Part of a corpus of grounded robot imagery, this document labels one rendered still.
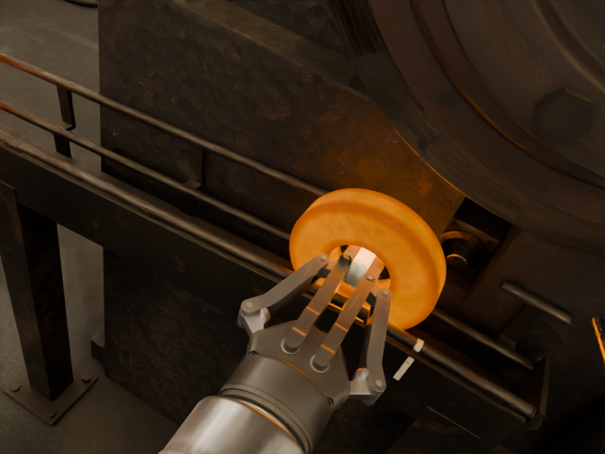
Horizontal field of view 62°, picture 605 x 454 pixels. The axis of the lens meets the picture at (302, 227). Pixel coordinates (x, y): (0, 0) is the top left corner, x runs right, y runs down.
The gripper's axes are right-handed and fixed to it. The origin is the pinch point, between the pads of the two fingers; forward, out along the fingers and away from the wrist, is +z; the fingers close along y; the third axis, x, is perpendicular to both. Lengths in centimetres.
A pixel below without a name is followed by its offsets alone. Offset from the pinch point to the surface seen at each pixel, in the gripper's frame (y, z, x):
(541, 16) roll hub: 2.6, -9.9, 27.1
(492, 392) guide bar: 16.1, -3.0, -5.0
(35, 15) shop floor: -178, 111, -81
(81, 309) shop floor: -56, 13, -77
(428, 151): 0.6, -2.2, 14.0
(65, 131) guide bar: -42.4, 3.4, -10.8
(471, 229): 7.9, 10.3, 0.4
